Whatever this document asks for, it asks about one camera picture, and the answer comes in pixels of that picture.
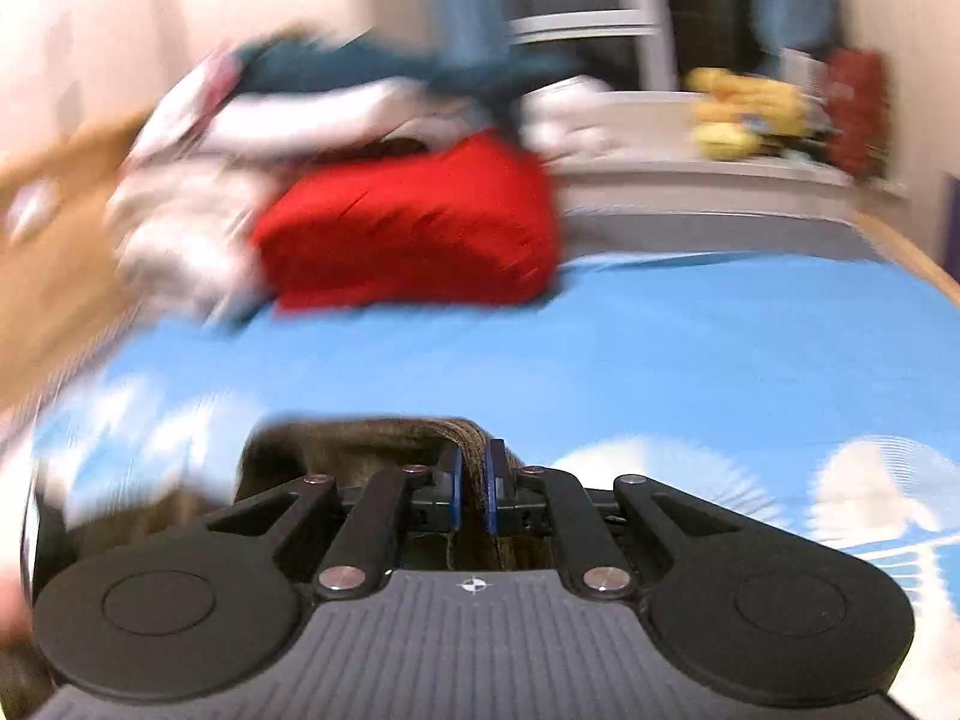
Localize brown corduroy pants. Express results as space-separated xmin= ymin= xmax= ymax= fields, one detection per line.
xmin=31 ymin=418 xmax=550 ymax=577

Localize red folded blanket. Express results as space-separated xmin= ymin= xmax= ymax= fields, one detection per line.
xmin=251 ymin=130 xmax=562 ymax=312

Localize blue white patterned bedsheet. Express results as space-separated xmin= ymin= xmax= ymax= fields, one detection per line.
xmin=2 ymin=254 xmax=958 ymax=617

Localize white plush toy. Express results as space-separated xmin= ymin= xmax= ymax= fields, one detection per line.
xmin=519 ymin=75 xmax=626 ymax=163

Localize white folded quilt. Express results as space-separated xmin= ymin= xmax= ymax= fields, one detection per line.
xmin=104 ymin=156 xmax=291 ymax=323

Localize white folded pillow bedding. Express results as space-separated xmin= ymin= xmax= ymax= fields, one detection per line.
xmin=127 ymin=78 xmax=470 ymax=166

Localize yellow plush toys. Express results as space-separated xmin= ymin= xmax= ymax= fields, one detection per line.
xmin=685 ymin=67 xmax=830 ymax=161

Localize blue curtain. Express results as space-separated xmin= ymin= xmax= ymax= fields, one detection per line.
xmin=433 ymin=0 xmax=512 ymax=65

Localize wooden bed headboard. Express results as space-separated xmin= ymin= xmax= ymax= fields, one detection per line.
xmin=2 ymin=110 xmax=146 ymax=413

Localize blue shark plush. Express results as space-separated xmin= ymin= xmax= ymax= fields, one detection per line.
xmin=235 ymin=32 xmax=581 ymax=132

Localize dark red cushion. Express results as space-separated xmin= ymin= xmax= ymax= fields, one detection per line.
xmin=825 ymin=47 xmax=890 ymax=182

